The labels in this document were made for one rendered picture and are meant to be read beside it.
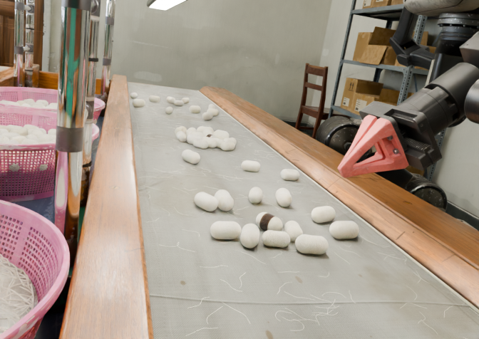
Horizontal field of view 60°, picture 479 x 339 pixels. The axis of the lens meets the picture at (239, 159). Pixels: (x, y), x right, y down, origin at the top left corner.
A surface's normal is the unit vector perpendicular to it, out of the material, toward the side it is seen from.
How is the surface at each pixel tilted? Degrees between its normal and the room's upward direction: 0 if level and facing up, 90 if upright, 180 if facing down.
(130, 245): 0
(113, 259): 0
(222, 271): 0
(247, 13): 90
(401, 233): 45
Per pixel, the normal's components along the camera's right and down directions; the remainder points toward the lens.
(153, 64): 0.20, 0.29
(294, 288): 0.15, -0.95
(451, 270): -0.57, -0.73
